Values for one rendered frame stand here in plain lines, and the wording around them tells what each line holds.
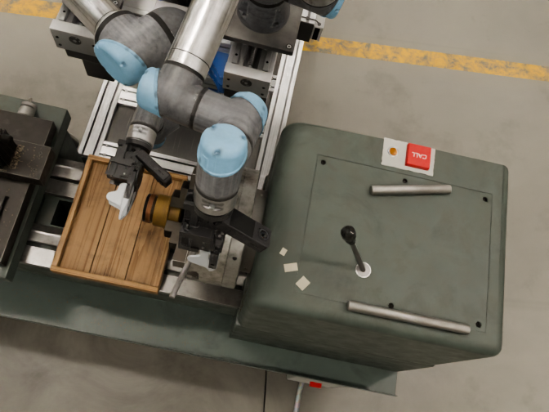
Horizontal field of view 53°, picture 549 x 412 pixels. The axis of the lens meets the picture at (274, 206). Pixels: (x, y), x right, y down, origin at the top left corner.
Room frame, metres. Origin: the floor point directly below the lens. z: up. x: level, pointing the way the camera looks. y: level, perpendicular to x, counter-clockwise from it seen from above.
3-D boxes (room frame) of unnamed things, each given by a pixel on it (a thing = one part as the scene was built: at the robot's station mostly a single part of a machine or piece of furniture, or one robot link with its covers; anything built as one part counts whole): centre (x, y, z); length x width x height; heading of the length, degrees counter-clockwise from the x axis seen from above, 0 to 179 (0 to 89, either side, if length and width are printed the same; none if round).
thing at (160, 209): (0.39, 0.26, 1.08); 0.09 x 0.09 x 0.09; 10
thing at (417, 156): (0.71, -0.29, 1.26); 0.06 x 0.06 x 0.02; 10
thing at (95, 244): (0.37, 0.39, 0.89); 0.36 x 0.30 x 0.04; 10
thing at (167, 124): (0.65, 0.41, 0.97); 0.11 x 0.08 x 0.11; 152
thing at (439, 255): (0.50, -0.28, 1.06); 0.59 x 0.48 x 0.39; 100
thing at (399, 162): (0.70, -0.27, 1.23); 0.13 x 0.08 x 0.06; 100
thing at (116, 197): (0.37, 0.38, 1.09); 0.09 x 0.06 x 0.03; 8
